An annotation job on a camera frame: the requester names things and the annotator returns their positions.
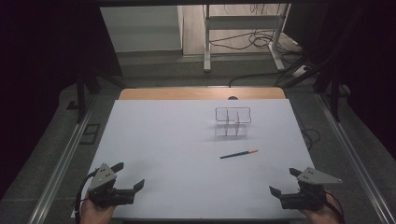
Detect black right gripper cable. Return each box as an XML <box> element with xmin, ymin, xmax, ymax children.
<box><xmin>325</xmin><ymin>189</ymin><xmax>346</xmax><ymax>224</ymax></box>

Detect blue pencil with orange end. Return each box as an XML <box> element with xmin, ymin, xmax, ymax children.
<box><xmin>219</xmin><ymin>149</ymin><xmax>260</xmax><ymax>160</ymax></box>

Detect clear plastic divided organizer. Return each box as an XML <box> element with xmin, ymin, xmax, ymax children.
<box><xmin>214</xmin><ymin>106</ymin><xmax>252</xmax><ymax>138</ymax></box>

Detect person's left hand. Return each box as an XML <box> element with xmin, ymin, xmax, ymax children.
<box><xmin>79</xmin><ymin>197</ymin><xmax>118</xmax><ymax>224</ymax></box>

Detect white table sheet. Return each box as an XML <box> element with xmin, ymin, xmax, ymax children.
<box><xmin>70</xmin><ymin>98</ymin><xmax>316</xmax><ymax>220</ymax></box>

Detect black metal stand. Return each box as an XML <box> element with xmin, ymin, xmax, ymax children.
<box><xmin>66</xmin><ymin>66</ymin><xmax>129</xmax><ymax>124</ymax></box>
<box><xmin>312</xmin><ymin>66</ymin><xmax>351</xmax><ymax>123</ymax></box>

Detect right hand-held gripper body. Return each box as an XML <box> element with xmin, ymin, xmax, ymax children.
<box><xmin>279</xmin><ymin>166</ymin><xmax>344</xmax><ymax>212</ymax></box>

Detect tangled black floor cables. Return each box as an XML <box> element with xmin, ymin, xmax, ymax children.
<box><xmin>208</xmin><ymin>3</ymin><xmax>283</xmax><ymax>51</ymax></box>

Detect long black floor cable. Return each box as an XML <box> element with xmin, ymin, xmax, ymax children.
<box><xmin>228</xmin><ymin>72</ymin><xmax>281</xmax><ymax>89</ymax></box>

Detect white metal desk frame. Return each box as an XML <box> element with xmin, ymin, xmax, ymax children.
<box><xmin>203</xmin><ymin>3</ymin><xmax>291</xmax><ymax>74</ymax></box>

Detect thin black looped cable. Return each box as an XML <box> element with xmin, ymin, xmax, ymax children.
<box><xmin>300</xmin><ymin>126</ymin><xmax>321</xmax><ymax>152</ymax></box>

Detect wooden table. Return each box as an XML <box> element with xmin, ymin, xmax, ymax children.
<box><xmin>119</xmin><ymin>87</ymin><xmax>287</xmax><ymax>101</ymax></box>

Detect white power strip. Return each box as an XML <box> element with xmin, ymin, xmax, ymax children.
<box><xmin>292</xmin><ymin>64</ymin><xmax>309</xmax><ymax>78</ymax></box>

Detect aluminium floor rail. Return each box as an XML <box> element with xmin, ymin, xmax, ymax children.
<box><xmin>316</xmin><ymin>92</ymin><xmax>396</xmax><ymax>224</ymax></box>
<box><xmin>27</xmin><ymin>94</ymin><xmax>98</xmax><ymax>224</ymax></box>

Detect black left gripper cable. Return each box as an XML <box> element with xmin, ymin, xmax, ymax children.
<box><xmin>74</xmin><ymin>175</ymin><xmax>94</xmax><ymax>224</ymax></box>

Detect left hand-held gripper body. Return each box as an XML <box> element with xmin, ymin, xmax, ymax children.
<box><xmin>88</xmin><ymin>162</ymin><xmax>137</xmax><ymax>209</ymax></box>

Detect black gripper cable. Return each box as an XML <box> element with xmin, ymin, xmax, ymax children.
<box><xmin>74</xmin><ymin>175</ymin><xmax>94</xmax><ymax>224</ymax></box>
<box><xmin>325</xmin><ymin>189</ymin><xmax>346</xmax><ymax>224</ymax></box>

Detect person's right hand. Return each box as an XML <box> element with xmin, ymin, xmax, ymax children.
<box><xmin>300</xmin><ymin>190</ymin><xmax>344</xmax><ymax>224</ymax></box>

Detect black floor plate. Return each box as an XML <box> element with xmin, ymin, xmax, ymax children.
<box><xmin>78</xmin><ymin>123</ymin><xmax>102</xmax><ymax>146</ymax></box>

